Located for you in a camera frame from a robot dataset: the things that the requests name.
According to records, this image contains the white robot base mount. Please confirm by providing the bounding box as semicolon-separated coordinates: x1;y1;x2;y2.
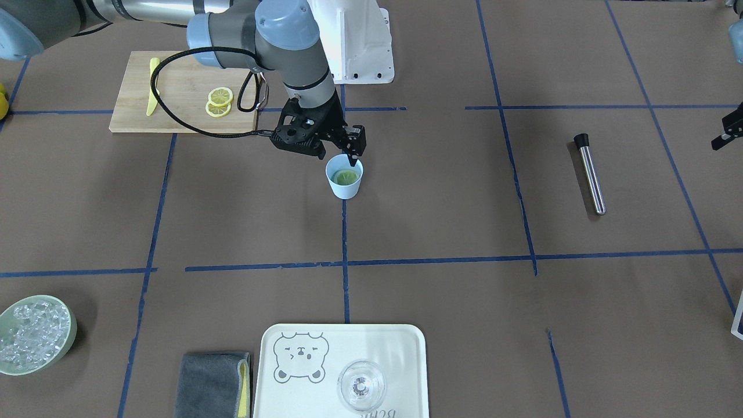
308;1;395;85

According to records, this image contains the yellow plastic knife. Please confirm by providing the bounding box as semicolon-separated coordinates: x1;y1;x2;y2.
145;56;160;117

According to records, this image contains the grey folded cloth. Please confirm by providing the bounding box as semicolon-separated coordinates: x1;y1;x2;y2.
174;351;252;417

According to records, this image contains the clear wine glass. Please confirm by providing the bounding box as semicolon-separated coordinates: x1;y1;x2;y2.
337;359;387;413

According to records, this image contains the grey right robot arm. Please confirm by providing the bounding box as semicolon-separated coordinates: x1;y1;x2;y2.
1;1;366;166

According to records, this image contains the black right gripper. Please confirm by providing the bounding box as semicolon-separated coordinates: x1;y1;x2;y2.
271;96;366;167

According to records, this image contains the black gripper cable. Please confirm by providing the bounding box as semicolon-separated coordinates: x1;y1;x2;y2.
149;48;279;139

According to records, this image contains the bamboo cutting board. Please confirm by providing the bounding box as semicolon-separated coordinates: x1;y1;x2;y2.
109;51;258;134

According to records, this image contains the green bowl of ice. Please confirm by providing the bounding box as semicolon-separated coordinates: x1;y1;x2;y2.
1;294;78;376

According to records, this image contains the lemon slice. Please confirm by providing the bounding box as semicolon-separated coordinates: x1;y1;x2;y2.
331;169;360;187
205;101;232;117
208;87;234;107

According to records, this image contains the blue paper cup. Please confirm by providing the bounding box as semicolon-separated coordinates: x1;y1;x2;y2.
324;154;364;200

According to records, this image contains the cream bear tray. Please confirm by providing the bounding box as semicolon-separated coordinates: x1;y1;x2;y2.
253;323;430;417

